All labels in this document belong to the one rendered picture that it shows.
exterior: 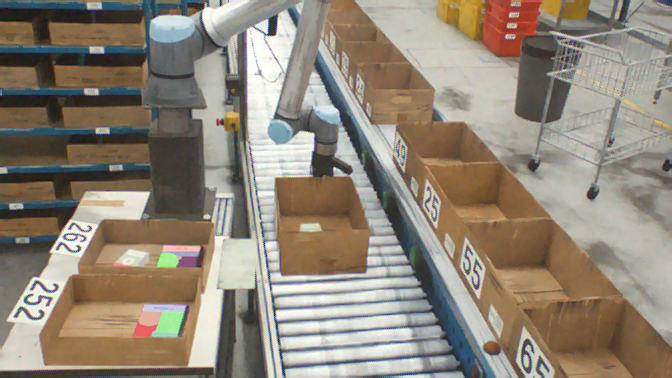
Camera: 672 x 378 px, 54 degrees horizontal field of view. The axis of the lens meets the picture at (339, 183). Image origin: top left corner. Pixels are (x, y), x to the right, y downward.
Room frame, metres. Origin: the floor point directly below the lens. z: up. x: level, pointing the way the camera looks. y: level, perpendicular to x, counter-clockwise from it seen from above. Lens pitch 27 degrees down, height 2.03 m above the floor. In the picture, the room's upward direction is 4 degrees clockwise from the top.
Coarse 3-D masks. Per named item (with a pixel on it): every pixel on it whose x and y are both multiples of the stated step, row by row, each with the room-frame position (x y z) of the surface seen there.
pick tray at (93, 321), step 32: (64, 288) 1.54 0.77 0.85; (96, 288) 1.61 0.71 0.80; (128, 288) 1.62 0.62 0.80; (160, 288) 1.62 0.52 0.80; (192, 288) 1.63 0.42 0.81; (64, 320) 1.50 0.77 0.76; (96, 320) 1.51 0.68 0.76; (128, 320) 1.52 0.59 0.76; (192, 320) 1.45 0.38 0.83; (64, 352) 1.33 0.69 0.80; (96, 352) 1.34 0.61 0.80; (128, 352) 1.34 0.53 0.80; (160, 352) 1.35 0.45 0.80
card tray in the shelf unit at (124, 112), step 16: (80, 96) 3.23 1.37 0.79; (96, 96) 3.25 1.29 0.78; (112, 96) 3.27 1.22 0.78; (128, 96) 3.29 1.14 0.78; (64, 112) 2.94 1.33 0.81; (80, 112) 2.95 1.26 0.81; (96, 112) 2.97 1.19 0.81; (112, 112) 2.98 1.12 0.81; (128, 112) 3.00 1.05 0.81; (144, 112) 3.02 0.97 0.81
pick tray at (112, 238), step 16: (112, 224) 1.93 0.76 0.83; (128, 224) 1.93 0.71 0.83; (144, 224) 1.94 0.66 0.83; (160, 224) 1.94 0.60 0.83; (176, 224) 1.95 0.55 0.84; (192, 224) 1.95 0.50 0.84; (208, 224) 1.95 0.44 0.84; (96, 240) 1.84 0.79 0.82; (112, 240) 1.93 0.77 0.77; (128, 240) 1.93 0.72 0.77; (144, 240) 1.94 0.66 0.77; (160, 240) 1.94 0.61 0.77; (176, 240) 1.95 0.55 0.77; (192, 240) 1.95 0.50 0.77; (208, 240) 1.95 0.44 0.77; (96, 256) 1.82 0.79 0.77; (112, 256) 1.84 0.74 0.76; (208, 256) 1.78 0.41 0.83; (80, 272) 1.65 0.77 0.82; (96, 272) 1.65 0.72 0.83; (112, 272) 1.66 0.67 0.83; (128, 272) 1.66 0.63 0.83; (144, 272) 1.66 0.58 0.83; (160, 272) 1.67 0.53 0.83; (176, 272) 1.67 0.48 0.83; (192, 272) 1.68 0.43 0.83; (208, 272) 1.77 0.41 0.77
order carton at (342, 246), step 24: (288, 192) 2.19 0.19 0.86; (312, 192) 2.21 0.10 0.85; (336, 192) 2.23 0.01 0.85; (288, 216) 2.18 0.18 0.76; (312, 216) 2.19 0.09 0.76; (336, 216) 2.21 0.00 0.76; (360, 216) 2.01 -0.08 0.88; (288, 240) 1.81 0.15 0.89; (312, 240) 1.82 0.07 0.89; (336, 240) 1.83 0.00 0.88; (360, 240) 1.85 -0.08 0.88; (288, 264) 1.81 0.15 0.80; (312, 264) 1.82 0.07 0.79; (336, 264) 1.83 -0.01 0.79; (360, 264) 1.85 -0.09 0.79
